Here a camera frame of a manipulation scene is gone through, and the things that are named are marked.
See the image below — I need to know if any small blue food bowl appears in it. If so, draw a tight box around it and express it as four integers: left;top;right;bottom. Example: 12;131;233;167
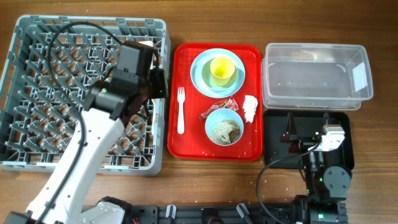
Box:
205;108;244;146

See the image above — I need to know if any red plastic tray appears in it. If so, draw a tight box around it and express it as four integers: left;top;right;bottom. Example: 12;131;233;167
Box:
167;42;264;162

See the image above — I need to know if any crumpled white napkin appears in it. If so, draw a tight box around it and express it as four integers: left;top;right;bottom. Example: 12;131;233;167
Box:
243;95;258;123

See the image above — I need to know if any light green bowl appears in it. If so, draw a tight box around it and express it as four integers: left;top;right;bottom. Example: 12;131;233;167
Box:
201;59;239;91

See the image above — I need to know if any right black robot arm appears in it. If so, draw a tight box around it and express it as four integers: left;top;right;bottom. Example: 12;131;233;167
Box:
280;113;352;223

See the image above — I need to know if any black plastic tray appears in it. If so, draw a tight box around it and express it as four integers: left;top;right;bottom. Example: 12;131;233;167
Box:
263;110;354;170

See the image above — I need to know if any white plastic fork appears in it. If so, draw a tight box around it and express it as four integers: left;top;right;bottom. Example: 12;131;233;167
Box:
177;87;185;134

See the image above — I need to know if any grey dishwasher rack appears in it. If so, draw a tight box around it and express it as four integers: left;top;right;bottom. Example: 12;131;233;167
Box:
1;15;171;172

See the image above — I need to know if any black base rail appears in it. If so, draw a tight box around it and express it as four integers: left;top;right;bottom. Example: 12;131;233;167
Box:
127;203;348;224

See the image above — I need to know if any white plastic spoon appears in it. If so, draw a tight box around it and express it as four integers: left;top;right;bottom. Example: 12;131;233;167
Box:
139;40;159;69

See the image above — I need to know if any yellow plastic cup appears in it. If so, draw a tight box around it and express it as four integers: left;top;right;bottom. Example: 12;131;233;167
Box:
210;57;236;86

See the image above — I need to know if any red snack wrapper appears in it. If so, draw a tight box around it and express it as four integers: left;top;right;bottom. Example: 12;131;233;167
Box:
200;96;239;120

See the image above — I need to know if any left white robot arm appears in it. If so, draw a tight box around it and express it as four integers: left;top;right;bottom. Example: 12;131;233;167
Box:
5;40;168;223

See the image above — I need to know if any clear plastic bin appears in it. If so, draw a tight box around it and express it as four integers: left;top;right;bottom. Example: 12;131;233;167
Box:
262;43;374;110

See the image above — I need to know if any light blue plate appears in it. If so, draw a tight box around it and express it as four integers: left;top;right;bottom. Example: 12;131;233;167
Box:
190;48;246;98

